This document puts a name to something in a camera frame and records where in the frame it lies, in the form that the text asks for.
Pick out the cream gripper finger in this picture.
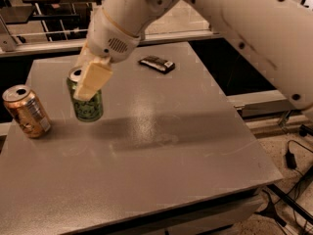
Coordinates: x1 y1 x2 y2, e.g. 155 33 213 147
75 42 89 69
74 57 112 101

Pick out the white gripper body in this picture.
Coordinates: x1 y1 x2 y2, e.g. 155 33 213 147
87 8 141 63

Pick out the green soda can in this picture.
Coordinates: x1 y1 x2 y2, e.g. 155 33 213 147
67 67 103 122

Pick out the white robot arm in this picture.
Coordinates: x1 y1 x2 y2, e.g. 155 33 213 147
74 0 313 119

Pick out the orange soda can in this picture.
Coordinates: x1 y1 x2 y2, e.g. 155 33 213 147
2 84 51 138

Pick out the dark background desk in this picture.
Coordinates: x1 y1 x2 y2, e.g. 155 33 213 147
0 0 103 41

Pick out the black snack bar wrapper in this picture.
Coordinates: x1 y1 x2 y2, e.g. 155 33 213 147
138 56 175 74

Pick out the metal railing beam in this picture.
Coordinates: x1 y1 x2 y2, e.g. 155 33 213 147
0 30 221 58

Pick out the black tripod leg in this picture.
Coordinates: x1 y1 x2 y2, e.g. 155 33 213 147
256 166 313 228

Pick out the far left metal bracket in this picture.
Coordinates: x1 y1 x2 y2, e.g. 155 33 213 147
0 15 17 52

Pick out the black power adapter with cable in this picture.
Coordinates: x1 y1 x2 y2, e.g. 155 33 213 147
285 140 312 169

